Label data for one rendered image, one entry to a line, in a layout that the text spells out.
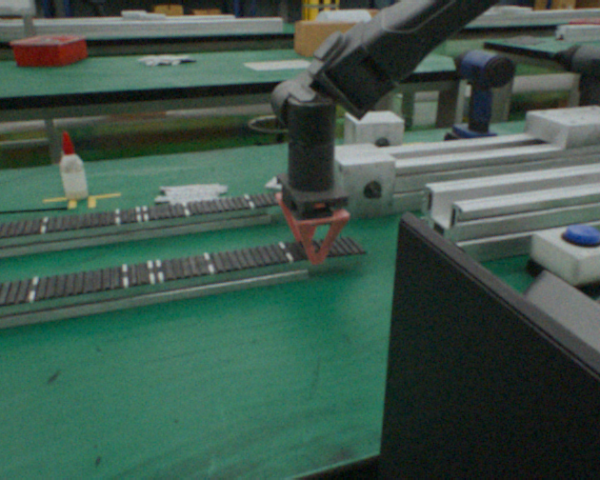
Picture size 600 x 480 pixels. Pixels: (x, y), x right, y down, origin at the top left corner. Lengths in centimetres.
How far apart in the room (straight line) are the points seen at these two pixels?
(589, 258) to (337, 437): 38
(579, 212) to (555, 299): 64
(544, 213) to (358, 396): 41
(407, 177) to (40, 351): 58
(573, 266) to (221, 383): 43
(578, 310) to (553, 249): 51
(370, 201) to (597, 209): 33
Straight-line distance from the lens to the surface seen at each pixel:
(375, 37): 61
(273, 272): 69
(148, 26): 401
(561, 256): 73
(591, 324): 22
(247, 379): 55
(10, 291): 71
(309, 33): 282
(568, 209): 85
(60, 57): 269
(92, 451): 51
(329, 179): 66
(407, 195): 91
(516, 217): 79
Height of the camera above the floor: 113
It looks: 26 degrees down
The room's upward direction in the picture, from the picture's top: straight up
